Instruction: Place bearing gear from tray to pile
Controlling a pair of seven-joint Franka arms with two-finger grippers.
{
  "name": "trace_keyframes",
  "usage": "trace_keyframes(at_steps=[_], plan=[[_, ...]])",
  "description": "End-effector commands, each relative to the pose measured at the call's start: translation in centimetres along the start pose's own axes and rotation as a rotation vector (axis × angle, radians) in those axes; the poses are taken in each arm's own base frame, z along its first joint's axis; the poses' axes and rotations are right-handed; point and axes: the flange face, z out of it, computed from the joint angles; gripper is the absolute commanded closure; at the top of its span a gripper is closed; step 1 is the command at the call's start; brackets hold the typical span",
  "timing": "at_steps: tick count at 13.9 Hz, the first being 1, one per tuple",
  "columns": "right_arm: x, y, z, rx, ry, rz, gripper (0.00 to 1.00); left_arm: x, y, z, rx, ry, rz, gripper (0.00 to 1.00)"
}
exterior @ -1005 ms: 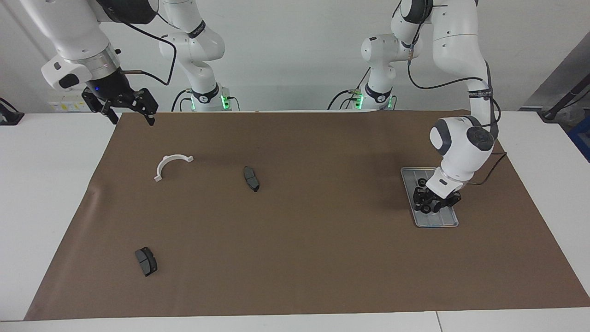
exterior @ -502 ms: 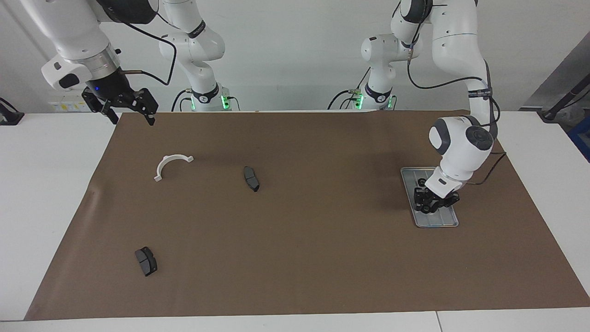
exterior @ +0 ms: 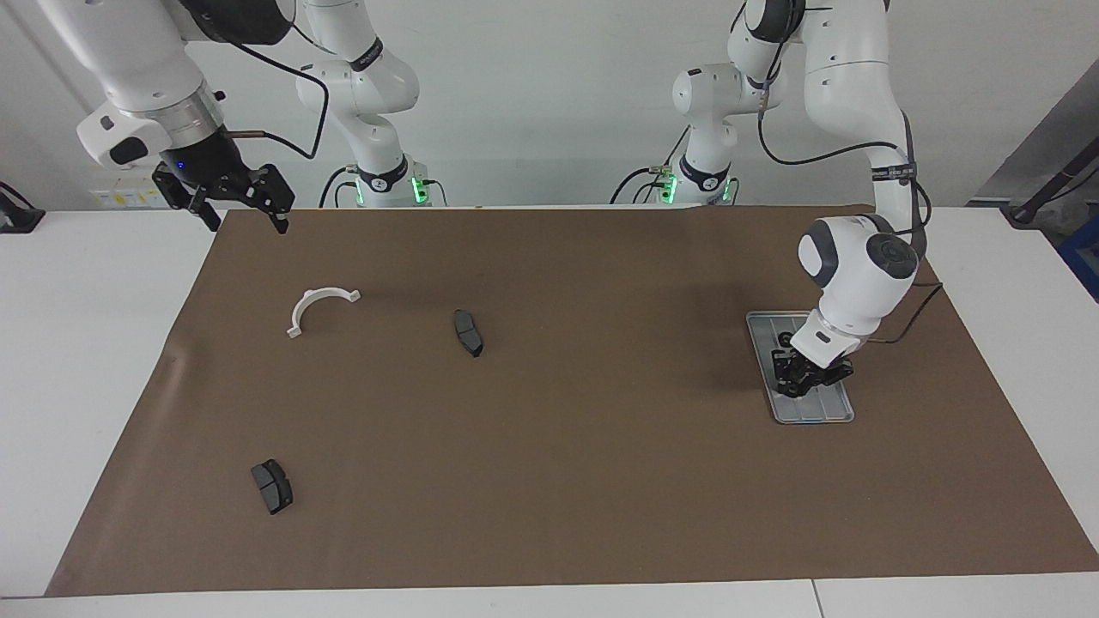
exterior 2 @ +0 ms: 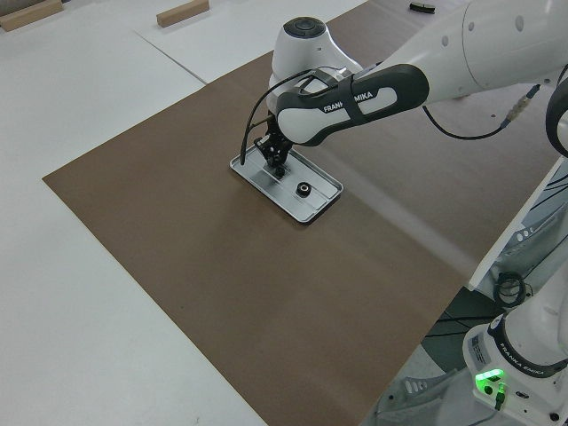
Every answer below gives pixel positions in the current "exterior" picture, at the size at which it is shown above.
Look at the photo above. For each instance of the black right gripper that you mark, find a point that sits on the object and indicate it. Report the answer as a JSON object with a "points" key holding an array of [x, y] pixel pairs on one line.
{"points": [[210, 167]]}

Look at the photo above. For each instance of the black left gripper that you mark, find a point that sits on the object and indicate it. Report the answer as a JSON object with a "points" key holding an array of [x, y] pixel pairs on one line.
{"points": [[828, 371]]}

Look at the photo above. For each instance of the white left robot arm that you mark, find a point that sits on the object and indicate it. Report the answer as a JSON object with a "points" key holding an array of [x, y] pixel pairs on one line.
{"points": [[859, 86]]}

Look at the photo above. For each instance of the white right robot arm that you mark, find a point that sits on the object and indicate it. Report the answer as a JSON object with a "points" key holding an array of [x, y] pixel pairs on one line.
{"points": [[129, 51]]}

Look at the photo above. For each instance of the silver metal tray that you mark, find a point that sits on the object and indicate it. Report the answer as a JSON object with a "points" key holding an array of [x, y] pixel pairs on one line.
{"points": [[824, 408]]}

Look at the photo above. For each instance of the brown table mat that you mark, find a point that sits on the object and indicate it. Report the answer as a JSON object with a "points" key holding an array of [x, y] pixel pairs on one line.
{"points": [[558, 472]]}

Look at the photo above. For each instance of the long grey brake pad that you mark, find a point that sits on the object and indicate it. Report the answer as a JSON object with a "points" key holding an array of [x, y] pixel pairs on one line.
{"points": [[468, 335]]}

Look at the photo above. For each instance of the short grey brake pad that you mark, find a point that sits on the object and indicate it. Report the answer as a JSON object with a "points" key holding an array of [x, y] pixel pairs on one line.
{"points": [[273, 489]]}

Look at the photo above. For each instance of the black stand pole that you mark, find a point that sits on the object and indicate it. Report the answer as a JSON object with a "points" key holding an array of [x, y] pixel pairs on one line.
{"points": [[1043, 202]]}

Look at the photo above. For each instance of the blue crate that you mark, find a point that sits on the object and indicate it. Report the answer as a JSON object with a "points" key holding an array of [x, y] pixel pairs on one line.
{"points": [[1086, 257]]}

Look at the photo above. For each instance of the grey slanted panel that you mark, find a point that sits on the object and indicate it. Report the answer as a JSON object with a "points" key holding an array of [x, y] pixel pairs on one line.
{"points": [[1056, 129]]}

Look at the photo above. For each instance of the white wall socket box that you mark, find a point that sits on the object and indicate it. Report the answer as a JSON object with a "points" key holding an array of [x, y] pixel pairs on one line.
{"points": [[129, 197]]}

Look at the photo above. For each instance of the white curved plastic bracket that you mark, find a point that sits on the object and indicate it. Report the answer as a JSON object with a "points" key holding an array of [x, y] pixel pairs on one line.
{"points": [[311, 297]]}

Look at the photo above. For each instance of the black clamp mount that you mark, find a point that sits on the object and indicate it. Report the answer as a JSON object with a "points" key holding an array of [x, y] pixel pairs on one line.
{"points": [[17, 219]]}

